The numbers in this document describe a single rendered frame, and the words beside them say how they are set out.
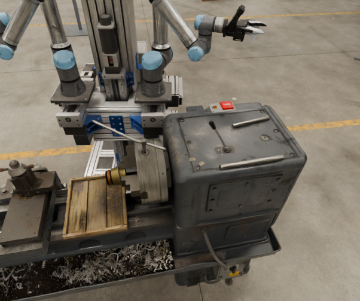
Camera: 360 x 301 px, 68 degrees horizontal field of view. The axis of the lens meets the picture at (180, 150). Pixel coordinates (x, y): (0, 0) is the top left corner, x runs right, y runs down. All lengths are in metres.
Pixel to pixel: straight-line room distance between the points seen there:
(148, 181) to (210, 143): 0.33
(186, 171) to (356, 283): 1.81
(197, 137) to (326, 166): 2.17
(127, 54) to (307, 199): 2.04
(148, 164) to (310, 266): 1.69
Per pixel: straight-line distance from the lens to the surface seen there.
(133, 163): 1.30
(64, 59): 1.69
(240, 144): 1.24
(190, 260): 1.68
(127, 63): 1.80
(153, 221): 1.41
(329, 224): 2.76
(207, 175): 1.10
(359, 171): 3.36
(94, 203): 1.50
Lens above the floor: 2.08
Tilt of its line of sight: 45 degrees down
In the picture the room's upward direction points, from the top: 1 degrees clockwise
